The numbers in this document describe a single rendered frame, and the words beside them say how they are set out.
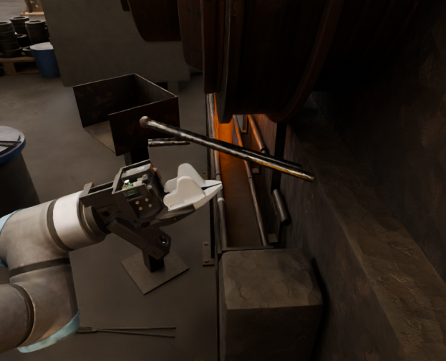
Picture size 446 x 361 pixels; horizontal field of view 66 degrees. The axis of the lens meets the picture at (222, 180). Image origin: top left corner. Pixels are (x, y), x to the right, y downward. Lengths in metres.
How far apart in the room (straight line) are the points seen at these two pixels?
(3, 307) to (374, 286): 0.44
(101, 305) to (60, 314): 0.78
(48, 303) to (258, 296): 0.35
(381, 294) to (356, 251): 0.04
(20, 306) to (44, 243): 0.10
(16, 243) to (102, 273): 0.88
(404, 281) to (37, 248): 0.51
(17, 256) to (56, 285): 0.07
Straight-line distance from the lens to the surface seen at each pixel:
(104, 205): 0.57
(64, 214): 0.58
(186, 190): 0.53
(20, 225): 0.63
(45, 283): 0.61
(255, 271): 0.37
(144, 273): 1.43
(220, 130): 0.79
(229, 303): 0.34
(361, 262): 0.30
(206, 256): 1.46
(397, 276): 0.30
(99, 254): 1.56
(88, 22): 2.95
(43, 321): 0.59
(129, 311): 1.35
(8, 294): 0.57
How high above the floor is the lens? 1.08
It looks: 35 degrees down
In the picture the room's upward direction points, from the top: straight up
